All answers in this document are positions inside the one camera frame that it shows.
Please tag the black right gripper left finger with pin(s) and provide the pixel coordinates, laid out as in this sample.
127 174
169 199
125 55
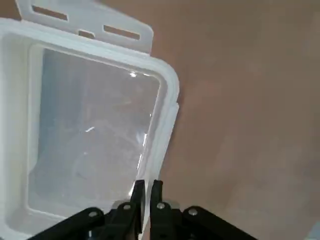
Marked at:
125 220

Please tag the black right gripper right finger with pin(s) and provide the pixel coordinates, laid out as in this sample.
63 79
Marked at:
165 222

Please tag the translucent white box lid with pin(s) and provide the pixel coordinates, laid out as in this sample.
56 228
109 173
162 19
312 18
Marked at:
162 120

